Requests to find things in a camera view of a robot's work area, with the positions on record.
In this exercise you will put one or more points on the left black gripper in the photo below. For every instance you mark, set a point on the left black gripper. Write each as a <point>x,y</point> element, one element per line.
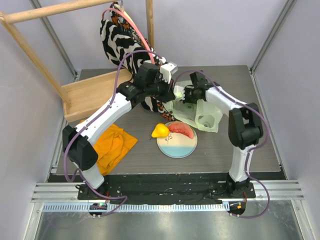
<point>168,94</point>

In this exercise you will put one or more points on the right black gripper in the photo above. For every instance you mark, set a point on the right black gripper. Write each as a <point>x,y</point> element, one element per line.
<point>187,94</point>

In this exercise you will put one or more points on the green fake fruit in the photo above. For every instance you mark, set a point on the green fake fruit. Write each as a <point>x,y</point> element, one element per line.
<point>179,95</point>

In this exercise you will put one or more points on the green avocado print plastic bag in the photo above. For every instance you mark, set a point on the green avocado print plastic bag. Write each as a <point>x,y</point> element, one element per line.
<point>202,115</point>

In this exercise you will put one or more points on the red fake watermelon slice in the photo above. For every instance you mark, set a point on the red fake watermelon slice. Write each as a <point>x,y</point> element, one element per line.
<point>181,128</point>

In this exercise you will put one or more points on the cream and blue ceramic plate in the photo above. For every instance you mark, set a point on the cream and blue ceramic plate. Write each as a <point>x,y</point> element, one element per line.
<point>177,145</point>

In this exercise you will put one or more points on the yellow fake pear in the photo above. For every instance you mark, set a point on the yellow fake pear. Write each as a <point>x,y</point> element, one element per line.
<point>160,131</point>

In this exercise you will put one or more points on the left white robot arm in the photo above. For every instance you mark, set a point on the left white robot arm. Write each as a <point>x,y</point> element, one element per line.
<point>78,142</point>

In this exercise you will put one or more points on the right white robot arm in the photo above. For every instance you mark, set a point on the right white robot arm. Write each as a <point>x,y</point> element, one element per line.
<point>245,127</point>

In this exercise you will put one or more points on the zebra print tote bag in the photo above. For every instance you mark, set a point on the zebra print tote bag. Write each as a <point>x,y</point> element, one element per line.
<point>120,36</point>

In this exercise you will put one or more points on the wooden tray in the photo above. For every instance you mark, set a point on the wooden tray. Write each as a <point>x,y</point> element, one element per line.
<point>88,95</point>

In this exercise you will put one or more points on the orange cloth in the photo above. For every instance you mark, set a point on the orange cloth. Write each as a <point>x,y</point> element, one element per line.
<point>112,146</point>

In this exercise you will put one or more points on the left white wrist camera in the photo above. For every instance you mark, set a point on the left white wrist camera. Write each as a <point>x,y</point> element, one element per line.
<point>167,70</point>

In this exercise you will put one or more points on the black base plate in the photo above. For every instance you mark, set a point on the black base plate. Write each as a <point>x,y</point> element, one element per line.
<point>175,188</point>

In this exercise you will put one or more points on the wooden rack frame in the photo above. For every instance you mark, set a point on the wooden rack frame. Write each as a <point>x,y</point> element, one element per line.
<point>9,21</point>

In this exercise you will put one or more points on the white slotted cable duct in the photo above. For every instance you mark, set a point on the white slotted cable duct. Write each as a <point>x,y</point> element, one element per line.
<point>97,207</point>

